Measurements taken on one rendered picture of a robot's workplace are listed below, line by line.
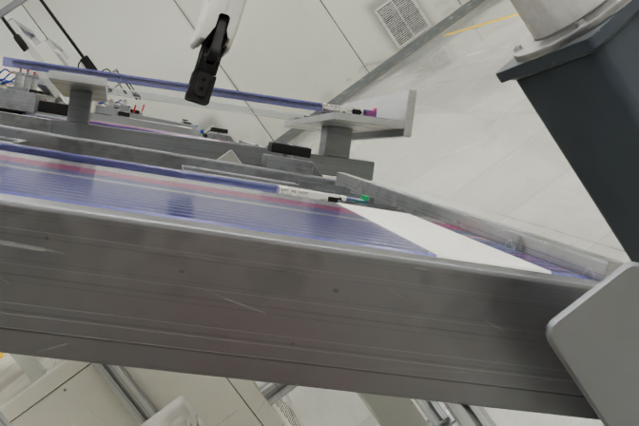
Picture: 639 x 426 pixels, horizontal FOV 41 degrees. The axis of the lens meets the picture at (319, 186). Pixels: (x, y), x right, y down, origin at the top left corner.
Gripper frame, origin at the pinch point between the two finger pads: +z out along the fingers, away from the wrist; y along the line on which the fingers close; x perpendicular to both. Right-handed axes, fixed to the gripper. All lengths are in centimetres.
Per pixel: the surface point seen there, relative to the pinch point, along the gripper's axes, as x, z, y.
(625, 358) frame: 13, 14, 86
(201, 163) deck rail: 1.7, 10.0, 13.3
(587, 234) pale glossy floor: 118, -4, -90
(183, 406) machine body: 8.0, 38.8, 14.1
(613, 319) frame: 12, 13, 86
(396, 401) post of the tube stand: 44, 37, -8
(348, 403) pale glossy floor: 70, 59, -103
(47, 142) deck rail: -16.1, 12.8, 12.3
